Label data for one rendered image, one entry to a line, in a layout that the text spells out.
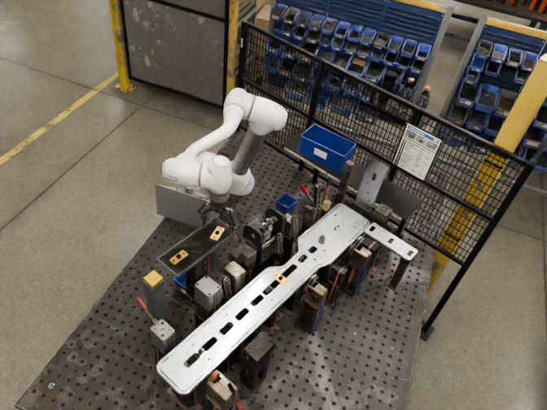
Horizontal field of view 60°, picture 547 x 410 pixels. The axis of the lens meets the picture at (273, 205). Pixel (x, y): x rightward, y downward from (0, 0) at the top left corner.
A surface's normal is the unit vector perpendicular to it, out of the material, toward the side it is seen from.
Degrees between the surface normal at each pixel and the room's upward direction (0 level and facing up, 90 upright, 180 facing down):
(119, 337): 0
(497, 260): 0
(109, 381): 0
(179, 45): 90
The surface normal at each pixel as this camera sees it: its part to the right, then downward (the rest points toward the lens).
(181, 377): 0.11, -0.70
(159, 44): -0.38, 0.63
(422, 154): -0.64, 0.49
